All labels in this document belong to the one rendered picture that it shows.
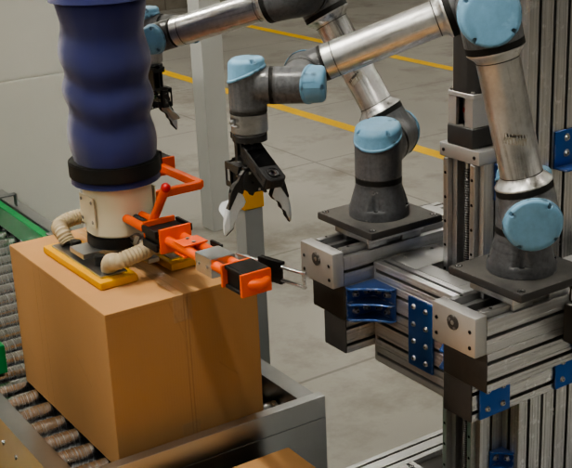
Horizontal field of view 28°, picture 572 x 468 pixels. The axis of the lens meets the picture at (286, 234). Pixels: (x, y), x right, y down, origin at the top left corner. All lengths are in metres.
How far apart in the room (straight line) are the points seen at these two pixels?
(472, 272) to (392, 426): 1.60
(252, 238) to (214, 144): 2.56
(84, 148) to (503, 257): 1.01
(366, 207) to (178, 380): 0.62
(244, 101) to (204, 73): 3.50
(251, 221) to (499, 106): 1.24
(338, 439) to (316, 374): 0.50
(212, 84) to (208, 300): 3.16
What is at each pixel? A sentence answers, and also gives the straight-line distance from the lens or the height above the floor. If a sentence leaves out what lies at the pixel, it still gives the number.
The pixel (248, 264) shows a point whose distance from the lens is 2.43.
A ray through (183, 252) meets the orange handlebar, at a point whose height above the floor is 1.08.
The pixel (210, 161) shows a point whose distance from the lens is 5.90.
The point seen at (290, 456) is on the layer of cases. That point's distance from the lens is 2.83.
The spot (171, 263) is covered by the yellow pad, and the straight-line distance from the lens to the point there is 2.85.
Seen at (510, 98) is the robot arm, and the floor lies 1.45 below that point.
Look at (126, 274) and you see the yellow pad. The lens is 2.80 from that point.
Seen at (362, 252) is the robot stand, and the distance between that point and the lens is 2.83.
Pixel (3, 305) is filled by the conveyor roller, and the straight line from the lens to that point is 3.91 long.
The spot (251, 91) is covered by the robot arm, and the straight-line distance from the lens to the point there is 2.29.
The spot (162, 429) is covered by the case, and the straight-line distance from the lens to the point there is 2.82.
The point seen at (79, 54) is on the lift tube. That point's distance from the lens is 2.75.
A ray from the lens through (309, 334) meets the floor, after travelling 4.76.
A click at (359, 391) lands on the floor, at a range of 4.30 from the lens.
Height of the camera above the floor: 1.97
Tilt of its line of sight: 19 degrees down
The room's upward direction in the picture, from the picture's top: 3 degrees counter-clockwise
